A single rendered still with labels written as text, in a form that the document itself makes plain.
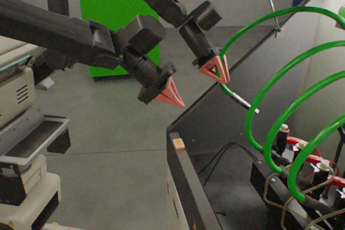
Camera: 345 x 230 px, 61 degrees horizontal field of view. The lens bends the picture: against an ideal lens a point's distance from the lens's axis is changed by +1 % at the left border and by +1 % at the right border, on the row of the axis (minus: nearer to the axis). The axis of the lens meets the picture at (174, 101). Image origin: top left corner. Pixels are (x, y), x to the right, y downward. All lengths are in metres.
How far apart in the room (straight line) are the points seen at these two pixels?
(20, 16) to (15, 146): 0.54
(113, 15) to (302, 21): 2.98
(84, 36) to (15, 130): 0.50
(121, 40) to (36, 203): 0.71
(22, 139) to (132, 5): 3.02
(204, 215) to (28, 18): 0.59
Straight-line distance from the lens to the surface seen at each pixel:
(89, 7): 3.84
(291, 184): 0.59
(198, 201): 0.84
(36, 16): 0.53
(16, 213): 1.12
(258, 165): 0.93
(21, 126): 1.01
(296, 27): 1.13
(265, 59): 1.11
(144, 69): 0.64
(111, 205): 2.18
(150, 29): 0.59
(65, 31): 0.55
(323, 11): 0.83
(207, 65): 0.84
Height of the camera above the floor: 1.55
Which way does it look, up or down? 27 degrees down
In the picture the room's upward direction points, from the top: straight up
